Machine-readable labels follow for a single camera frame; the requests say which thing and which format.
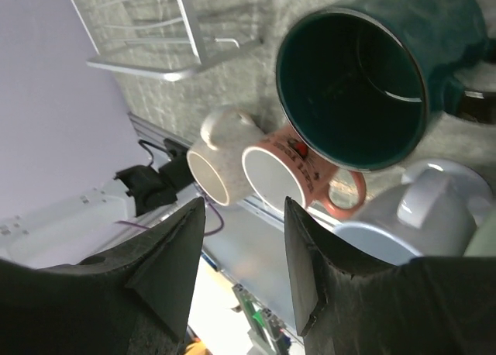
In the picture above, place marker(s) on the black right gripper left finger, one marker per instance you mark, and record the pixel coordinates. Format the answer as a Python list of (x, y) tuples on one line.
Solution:
[(134, 298)]

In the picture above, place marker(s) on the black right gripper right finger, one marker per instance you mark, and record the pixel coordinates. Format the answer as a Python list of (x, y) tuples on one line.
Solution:
[(347, 302)]

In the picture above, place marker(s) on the dark green mug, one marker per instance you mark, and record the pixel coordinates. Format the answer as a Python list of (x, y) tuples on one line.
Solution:
[(361, 81)]

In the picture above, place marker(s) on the silver wire dish rack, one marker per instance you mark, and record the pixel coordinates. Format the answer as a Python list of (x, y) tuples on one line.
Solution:
[(169, 40)]

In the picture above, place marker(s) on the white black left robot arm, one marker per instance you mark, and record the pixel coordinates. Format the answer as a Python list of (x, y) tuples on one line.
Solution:
[(133, 192)]

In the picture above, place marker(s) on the light blue mug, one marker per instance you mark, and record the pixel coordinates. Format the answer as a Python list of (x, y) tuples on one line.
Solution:
[(434, 211)]

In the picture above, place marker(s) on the light green mug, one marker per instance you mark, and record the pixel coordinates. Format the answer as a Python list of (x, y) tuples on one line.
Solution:
[(483, 243)]

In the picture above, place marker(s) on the pink white mug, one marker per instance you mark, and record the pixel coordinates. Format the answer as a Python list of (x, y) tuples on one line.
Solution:
[(282, 165)]

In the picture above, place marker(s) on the beige speckled round mug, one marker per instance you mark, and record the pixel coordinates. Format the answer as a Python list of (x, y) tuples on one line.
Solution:
[(221, 157)]

